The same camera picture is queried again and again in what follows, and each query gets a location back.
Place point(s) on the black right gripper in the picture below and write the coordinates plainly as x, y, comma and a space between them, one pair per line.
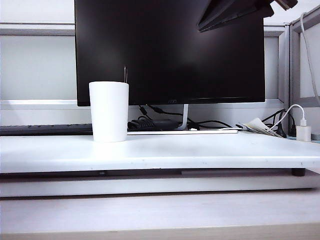
285, 3

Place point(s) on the metal spoon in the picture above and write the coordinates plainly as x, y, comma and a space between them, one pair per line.
125, 75

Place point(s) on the white ceramic cup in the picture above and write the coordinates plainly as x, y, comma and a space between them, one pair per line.
108, 112

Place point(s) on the grey office partition panel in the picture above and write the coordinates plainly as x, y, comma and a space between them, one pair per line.
295, 62
37, 28

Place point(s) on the black AOC monitor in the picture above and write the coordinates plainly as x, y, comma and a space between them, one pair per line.
150, 50

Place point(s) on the folded paper booklet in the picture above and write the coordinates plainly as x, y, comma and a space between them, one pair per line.
257, 123

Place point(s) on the silver monitor stand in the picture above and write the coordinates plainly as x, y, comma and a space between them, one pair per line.
184, 117

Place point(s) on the black power adapter brick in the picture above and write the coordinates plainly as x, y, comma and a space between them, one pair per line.
165, 124

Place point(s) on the white USB charger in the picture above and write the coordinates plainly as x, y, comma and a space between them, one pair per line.
303, 133

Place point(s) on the small grey box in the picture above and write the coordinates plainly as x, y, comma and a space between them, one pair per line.
316, 136

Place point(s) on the black rubber board foot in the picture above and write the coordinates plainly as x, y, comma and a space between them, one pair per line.
298, 172

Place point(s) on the white base panel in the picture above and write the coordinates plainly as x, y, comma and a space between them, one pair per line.
150, 185

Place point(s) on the black keyboard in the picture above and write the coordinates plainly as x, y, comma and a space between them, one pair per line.
50, 129

